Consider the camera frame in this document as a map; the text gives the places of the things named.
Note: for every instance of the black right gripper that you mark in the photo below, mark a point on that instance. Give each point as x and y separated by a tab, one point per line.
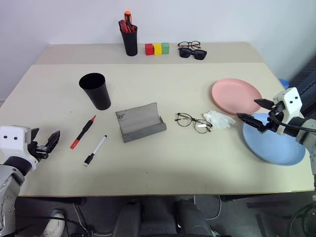
273	122

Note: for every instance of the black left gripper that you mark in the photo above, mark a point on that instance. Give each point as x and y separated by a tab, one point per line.
40	149

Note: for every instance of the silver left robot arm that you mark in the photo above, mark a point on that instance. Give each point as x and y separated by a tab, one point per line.
11	182

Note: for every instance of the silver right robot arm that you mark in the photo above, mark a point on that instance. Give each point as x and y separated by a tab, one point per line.
307	138

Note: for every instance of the pink plate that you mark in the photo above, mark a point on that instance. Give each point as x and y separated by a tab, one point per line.
234	95

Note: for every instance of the red black marker pen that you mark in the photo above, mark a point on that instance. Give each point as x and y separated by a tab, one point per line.
82	133

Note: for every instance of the blue round object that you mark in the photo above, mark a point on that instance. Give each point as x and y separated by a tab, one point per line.
284	83

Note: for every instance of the blue plate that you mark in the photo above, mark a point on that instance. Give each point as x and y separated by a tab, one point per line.
274	146

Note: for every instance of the white crumpled cloth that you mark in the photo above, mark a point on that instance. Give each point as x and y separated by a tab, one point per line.
218	119

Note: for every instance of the white black marker pen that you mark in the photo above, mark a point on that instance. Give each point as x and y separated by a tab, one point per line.
96	149

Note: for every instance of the dark ribbed panel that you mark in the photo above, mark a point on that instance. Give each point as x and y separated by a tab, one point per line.
306	81

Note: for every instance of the thin black framed glasses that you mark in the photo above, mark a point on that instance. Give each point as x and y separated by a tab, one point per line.
195	120

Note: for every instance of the empty black cup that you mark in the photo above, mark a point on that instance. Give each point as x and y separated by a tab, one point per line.
96	93

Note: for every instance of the black sunglasses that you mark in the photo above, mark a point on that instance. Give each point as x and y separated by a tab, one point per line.
198	54

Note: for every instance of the white shoe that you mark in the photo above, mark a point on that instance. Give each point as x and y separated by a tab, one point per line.
54	225

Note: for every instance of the brown framed glasses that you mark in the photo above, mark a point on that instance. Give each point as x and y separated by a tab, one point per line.
192	42

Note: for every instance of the open grey glasses case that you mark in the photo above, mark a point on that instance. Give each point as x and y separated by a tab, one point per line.
140	123

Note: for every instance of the green cube block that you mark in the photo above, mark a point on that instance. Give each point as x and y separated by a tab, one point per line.
165	48

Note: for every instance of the dark rounded shape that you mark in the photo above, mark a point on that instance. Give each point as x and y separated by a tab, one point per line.
127	219
192	218

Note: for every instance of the yellow cube block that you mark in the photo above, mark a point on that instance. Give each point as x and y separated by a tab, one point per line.
157	49

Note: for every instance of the red cube block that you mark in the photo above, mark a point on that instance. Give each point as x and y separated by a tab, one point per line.
148	49

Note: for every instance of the black tool holder cup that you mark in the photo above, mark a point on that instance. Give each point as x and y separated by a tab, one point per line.
129	43

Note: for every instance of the red markers in holder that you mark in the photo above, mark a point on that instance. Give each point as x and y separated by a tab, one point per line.
128	16

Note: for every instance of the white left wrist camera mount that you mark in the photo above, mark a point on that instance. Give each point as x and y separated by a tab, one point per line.
13	143

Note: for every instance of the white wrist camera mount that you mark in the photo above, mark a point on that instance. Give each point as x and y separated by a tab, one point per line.
13	143
292	103

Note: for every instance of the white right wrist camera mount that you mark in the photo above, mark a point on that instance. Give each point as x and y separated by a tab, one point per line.
292	103

